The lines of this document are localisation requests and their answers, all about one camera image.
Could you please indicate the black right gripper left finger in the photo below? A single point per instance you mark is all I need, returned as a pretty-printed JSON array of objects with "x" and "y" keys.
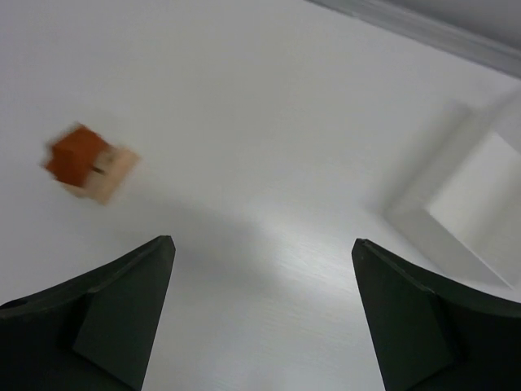
[{"x": 92, "y": 332}]

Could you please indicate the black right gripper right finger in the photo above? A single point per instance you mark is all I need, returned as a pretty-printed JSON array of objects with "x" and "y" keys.
[{"x": 432, "y": 333}]

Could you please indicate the light long wood block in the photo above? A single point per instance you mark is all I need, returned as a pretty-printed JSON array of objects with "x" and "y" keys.
[{"x": 111, "y": 172}]

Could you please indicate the dark brown wood cube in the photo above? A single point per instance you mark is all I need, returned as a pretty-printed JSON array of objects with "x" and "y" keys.
[{"x": 79, "y": 142}]

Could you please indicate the dark brown arch block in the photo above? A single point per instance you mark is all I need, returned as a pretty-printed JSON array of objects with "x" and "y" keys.
[{"x": 70, "y": 169}]

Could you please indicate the white storage box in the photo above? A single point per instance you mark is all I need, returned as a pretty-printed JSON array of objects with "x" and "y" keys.
[{"x": 461, "y": 208}]

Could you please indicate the aluminium table frame rail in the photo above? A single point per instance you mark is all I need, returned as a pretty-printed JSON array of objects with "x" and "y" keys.
[{"x": 485, "y": 32}]

